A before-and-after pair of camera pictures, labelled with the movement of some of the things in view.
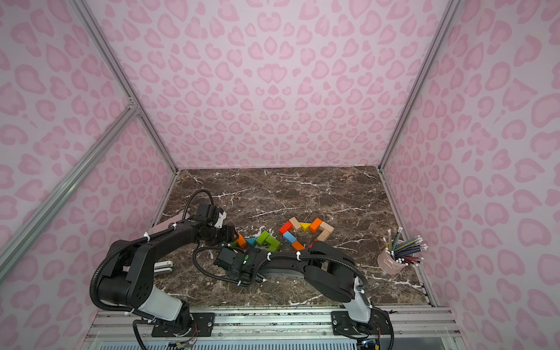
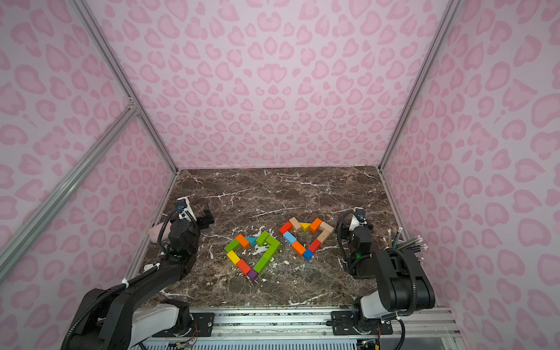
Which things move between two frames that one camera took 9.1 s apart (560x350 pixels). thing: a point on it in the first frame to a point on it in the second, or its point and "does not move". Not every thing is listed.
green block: (274, 243) does not move
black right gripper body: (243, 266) to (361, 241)
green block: (262, 238) does not move
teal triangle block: (251, 241) does not move
